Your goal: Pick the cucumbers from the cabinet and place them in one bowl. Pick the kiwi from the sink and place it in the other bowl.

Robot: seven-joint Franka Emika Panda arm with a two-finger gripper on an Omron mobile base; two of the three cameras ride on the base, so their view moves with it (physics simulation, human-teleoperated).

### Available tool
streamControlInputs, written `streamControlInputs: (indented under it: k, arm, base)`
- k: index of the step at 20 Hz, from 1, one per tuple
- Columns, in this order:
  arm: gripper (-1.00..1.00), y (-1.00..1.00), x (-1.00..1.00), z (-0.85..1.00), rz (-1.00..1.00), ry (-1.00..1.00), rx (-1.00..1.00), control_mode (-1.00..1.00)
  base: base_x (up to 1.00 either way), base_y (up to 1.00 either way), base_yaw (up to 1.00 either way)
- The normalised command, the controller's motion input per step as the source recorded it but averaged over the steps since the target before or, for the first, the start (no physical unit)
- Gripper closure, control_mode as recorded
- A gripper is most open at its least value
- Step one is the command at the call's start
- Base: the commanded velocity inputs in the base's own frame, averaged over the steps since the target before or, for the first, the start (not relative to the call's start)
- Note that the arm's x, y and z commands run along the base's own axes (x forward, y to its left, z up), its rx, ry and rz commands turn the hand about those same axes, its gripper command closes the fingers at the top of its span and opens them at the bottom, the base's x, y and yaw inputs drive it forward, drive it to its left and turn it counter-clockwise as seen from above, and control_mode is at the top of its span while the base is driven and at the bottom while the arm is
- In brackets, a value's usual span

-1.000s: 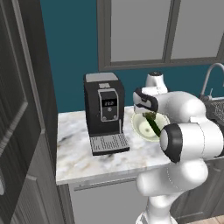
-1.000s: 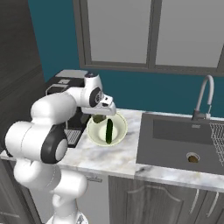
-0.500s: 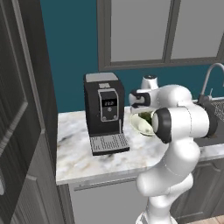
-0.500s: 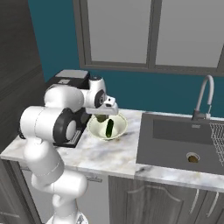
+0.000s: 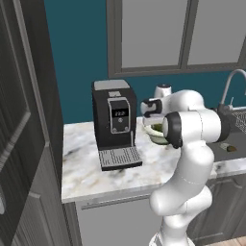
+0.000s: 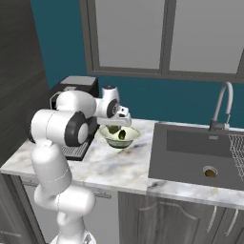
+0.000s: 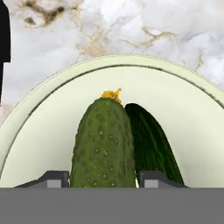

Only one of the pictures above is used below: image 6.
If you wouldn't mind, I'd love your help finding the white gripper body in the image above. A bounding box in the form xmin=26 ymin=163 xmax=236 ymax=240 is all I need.
xmin=96 ymin=112 xmax=132 ymax=128

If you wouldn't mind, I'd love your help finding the pale green bowl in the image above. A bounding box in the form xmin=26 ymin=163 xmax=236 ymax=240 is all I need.
xmin=98 ymin=124 xmax=142 ymax=150

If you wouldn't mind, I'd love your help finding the grey sink basin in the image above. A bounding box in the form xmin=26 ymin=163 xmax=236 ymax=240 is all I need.
xmin=148 ymin=122 xmax=244 ymax=192

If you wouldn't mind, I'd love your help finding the tall dark wood cabinet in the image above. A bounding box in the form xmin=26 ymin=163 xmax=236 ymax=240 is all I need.
xmin=0 ymin=0 xmax=51 ymax=168

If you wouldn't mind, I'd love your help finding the dark wood base cabinet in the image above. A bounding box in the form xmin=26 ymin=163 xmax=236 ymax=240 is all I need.
xmin=0 ymin=172 xmax=46 ymax=244

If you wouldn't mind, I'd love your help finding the black coffee machine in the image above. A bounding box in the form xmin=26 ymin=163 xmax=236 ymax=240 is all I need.
xmin=49 ymin=75 xmax=100 ymax=162

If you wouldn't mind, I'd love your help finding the grey framed window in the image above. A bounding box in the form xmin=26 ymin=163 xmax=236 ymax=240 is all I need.
xmin=78 ymin=0 xmax=244 ymax=84

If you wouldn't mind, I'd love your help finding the silver curved tap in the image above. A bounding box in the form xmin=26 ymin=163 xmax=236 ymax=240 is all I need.
xmin=208 ymin=81 xmax=234 ymax=132

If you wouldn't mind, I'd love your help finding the grey wood cupboard door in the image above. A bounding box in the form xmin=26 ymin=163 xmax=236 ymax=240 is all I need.
xmin=218 ymin=207 xmax=244 ymax=244
xmin=117 ymin=191 xmax=224 ymax=244

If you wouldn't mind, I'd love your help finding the grey dishwasher handle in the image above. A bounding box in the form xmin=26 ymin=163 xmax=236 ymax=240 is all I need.
xmin=91 ymin=190 xmax=112 ymax=200

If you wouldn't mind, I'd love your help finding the white wire rack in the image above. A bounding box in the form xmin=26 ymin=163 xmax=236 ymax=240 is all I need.
xmin=227 ymin=132 xmax=244 ymax=182

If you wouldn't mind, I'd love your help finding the silver cupboard door handle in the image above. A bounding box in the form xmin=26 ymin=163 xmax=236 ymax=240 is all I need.
xmin=225 ymin=208 xmax=239 ymax=238
xmin=207 ymin=205 xmax=218 ymax=234

